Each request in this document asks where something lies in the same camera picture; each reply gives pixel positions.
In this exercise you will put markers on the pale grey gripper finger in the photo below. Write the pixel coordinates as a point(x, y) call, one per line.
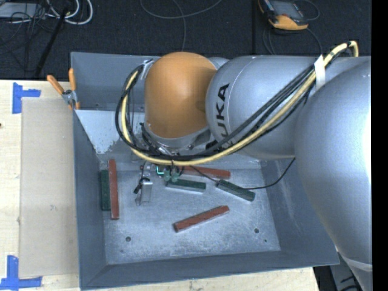
point(138, 199)
point(147, 192)

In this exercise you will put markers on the red-brown flat block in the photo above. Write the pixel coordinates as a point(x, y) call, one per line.
point(212, 172)
point(114, 192)
point(201, 218)

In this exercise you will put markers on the dark green flat block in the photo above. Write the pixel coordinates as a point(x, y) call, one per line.
point(238, 191)
point(105, 192)
point(189, 185)

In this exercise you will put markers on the grey metal bin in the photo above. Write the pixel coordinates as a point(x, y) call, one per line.
point(197, 244)

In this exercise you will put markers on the pale flat board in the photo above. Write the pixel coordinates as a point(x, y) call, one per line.
point(45, 177)

